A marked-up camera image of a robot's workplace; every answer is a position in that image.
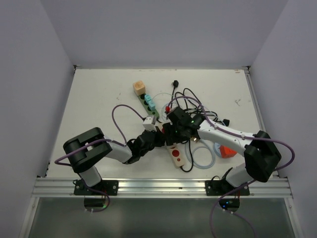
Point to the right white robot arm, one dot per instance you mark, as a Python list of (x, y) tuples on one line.
[(261, 156)]

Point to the yellow plug adapter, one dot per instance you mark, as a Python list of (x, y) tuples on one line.
[(195, 139)]

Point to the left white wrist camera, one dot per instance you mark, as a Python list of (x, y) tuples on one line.
[(149, 123)]

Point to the black square plug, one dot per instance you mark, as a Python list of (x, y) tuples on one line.
[(226, 122)]

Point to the black three-pin plug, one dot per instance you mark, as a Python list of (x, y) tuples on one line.
[(175, 83)]

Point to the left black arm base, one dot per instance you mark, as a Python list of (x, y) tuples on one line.
[(110, 187)]

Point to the green power strip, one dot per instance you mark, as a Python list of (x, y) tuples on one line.
[(145, 105)]

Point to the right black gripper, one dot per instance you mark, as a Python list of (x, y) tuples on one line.
[(168, 127)]

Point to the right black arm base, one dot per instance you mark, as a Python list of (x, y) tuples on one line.
[(219, 187)]

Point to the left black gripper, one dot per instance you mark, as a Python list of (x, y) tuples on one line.
[(160, 138)]

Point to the lower teal plug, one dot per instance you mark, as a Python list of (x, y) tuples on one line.
[(151, 106)]

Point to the blue round socket base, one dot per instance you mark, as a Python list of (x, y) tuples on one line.
[(216, 148)]

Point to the aluminium front rail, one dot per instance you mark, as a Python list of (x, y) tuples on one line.
[(161, 188)]

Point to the orange cube adapter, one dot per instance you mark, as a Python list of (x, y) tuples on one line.
[(139, 88)]

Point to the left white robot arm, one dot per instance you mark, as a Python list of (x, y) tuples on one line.
[(88, 148)]

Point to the beige red power strip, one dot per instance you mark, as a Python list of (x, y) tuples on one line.
[(173, 150)]

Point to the red cube socket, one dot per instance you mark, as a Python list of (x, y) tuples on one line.
[(226, 152)]

